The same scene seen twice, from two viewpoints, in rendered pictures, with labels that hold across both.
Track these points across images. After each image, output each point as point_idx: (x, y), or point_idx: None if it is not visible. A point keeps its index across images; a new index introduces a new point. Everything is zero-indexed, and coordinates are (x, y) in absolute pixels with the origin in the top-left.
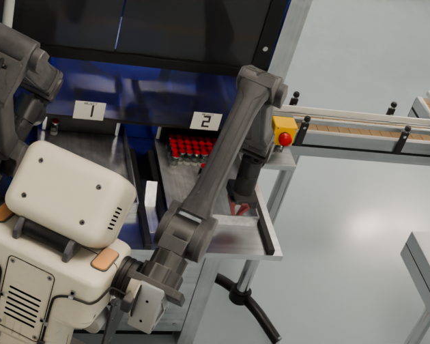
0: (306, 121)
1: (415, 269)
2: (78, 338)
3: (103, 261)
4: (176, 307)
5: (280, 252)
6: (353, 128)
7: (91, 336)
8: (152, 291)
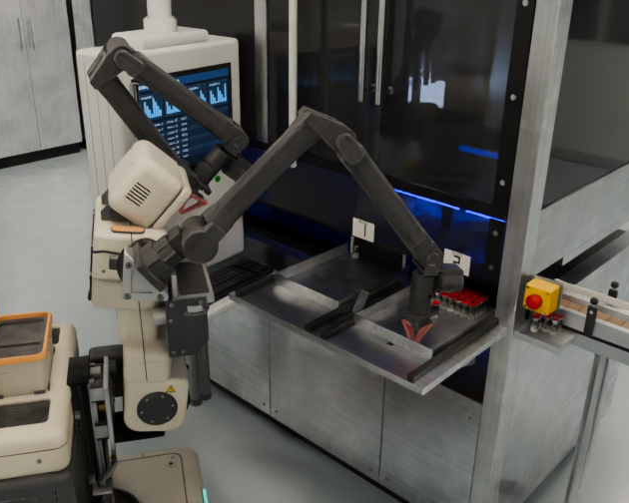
0: (591, 302)
1: None
2: (383, 497)
3: (123, 228)
4: (456, 498)
5: (425, 385)
6: None
7: (394, 502)
8: (124, 252)
